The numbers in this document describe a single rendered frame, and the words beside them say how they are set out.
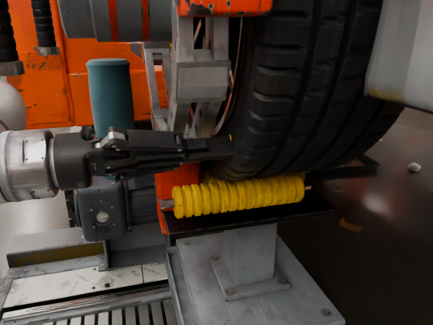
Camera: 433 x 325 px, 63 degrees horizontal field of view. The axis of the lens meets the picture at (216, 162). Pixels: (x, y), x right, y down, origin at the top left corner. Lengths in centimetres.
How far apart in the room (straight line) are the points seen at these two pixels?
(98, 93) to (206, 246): 51
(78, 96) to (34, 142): 67
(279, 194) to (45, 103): 75
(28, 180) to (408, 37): 42
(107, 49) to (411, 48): 93
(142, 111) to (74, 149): 69
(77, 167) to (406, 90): 36
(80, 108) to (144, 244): 51
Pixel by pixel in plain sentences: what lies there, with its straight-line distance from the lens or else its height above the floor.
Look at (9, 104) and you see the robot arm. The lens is 62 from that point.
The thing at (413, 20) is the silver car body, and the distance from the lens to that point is 33.
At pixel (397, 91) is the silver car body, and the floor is 76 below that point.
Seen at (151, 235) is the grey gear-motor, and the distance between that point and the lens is 127.
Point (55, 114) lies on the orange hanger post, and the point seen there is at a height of 56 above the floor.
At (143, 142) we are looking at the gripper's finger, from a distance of 45.
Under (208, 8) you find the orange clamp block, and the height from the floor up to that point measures 82.
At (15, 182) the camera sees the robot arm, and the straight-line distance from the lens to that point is 48.
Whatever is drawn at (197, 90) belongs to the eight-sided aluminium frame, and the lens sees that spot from 43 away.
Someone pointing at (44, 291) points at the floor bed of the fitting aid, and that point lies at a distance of 122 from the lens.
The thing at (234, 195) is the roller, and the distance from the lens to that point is 63.
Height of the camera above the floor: 81
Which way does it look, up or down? 21 degrees down
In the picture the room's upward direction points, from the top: straight up
